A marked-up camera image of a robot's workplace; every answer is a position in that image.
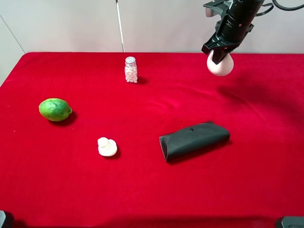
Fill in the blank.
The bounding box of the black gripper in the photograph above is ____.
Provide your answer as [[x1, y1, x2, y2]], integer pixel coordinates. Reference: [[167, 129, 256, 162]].
[[201, 0, 264, 64]]

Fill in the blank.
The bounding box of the glass bottle of white pills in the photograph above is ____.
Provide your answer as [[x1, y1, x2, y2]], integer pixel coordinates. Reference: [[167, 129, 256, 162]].
[[124, 57, 138, 83]]

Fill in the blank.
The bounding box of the black glasses pouch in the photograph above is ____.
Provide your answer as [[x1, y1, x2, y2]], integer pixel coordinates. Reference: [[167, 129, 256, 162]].
[[159, 121, 230, 162]]

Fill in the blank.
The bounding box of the red velvet tablecloth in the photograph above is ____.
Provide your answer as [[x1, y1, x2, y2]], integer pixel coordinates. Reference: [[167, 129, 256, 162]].
[[0, 53, 304, 228]]

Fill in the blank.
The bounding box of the white mushroom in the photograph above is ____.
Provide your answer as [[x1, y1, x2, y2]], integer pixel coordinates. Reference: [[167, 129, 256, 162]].
[[97, 137, 118, 157]]

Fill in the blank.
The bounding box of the green lime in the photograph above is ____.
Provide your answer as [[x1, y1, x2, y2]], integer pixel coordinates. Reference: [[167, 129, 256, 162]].
[[38, 98, 72, 122]]

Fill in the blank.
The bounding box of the black base corner right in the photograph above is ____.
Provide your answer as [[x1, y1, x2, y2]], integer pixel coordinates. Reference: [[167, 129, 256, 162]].
[[275, 216, 304, 228]]

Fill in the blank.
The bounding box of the black base corner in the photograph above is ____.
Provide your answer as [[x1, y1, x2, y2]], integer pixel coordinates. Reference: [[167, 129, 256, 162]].
[[275, 216, 304, 228], [0, 210, 14, 228]]

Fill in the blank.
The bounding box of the black base corner left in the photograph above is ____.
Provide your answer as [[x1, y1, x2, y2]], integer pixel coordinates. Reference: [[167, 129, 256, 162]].
[[0, 210, 14, 228]]

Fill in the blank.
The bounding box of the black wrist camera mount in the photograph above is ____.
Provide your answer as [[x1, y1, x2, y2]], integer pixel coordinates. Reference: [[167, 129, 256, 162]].
[[203, 0, 233, 18]]

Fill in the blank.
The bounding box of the black braided cable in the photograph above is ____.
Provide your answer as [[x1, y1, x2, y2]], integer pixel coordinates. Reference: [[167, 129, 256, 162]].
[[257, 0, 304, 17]]

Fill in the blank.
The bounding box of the white wall pole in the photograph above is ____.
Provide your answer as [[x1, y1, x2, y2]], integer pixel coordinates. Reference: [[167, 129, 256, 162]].
[[115, 0, 125, 52]]

